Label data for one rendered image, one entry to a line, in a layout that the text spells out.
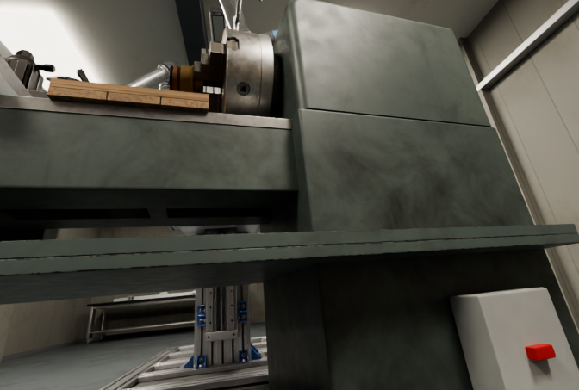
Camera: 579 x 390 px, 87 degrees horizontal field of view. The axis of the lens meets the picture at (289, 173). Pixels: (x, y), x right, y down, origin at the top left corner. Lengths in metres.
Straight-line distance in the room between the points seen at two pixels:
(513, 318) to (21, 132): 0.95
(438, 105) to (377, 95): 0.19
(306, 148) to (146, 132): 0.33
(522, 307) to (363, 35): 0.74
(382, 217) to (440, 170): 0.22
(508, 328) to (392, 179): 0.34
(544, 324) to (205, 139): 0.75
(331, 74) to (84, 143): 0.56
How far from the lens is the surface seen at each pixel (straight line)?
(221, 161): 0.66
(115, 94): 0.73
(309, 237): 0.50
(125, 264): 0.47
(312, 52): 0.84
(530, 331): 0.75
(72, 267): 0.49
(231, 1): 1.42
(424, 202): 0.76
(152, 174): 0.65
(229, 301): 1.50
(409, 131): 0.83
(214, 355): 1.59
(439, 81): 1.01
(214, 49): 0.88
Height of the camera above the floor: 0.46
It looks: 22 degrees up
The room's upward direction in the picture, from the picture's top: 6 degrees counter-clockwise
